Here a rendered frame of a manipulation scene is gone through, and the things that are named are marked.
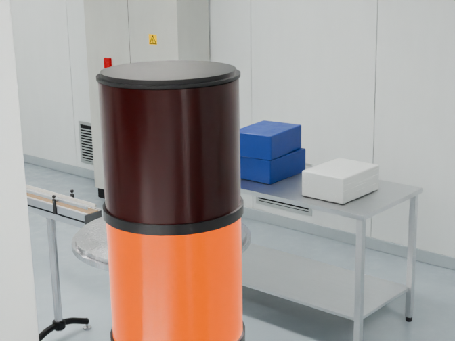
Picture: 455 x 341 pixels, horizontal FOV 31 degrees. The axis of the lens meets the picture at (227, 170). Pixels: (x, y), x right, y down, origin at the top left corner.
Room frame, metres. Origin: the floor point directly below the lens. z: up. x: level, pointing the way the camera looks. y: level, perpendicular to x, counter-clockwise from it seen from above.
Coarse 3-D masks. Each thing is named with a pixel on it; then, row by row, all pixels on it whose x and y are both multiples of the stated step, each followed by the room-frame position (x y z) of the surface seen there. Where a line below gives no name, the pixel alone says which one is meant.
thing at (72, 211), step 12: (36, 192) 4.80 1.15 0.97; (48, 192) 4.82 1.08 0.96; (72, 192) 4.73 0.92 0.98; (36, 204) 4.75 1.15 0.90; (48, 204) 4.68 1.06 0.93; (60, 204) 4.66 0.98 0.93; (72, 204) 4.57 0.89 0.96; (84, 204) 4.64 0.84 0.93; (96, 204) 4.54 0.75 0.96; (48, 216) 4.68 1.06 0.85; (60, 216) 4.60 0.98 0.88; (72, 216) 4.53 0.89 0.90; (84, 216) 4.46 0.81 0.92; (96, 216) 4.52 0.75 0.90
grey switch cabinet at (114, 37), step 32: (96, 0) 7.74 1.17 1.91; (128, 0) 7.46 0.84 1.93; (160, 0) 7.19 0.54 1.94; (192, 0) 7.22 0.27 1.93; (96, 32) 7.75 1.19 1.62; (128, 32) 7.47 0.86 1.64; (160, 32) 7.20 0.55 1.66; (192, 32) 7.21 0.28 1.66; (96, 64) 7.77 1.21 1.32; (96, 96) 7.79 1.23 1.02; (96, 128) 7.81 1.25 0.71; (96, 160) 7.83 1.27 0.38
